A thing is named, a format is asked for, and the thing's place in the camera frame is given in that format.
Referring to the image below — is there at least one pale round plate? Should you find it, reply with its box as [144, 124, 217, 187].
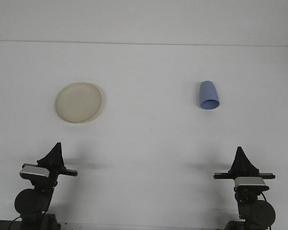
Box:
[54, 82, 106, 124]

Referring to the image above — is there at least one pale blue cup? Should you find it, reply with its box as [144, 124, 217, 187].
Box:
[198, 80, 220, 111]

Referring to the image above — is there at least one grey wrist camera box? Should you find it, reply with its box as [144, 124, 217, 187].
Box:
[19, 166, 50, 179]
[233, 177, 270, 192]

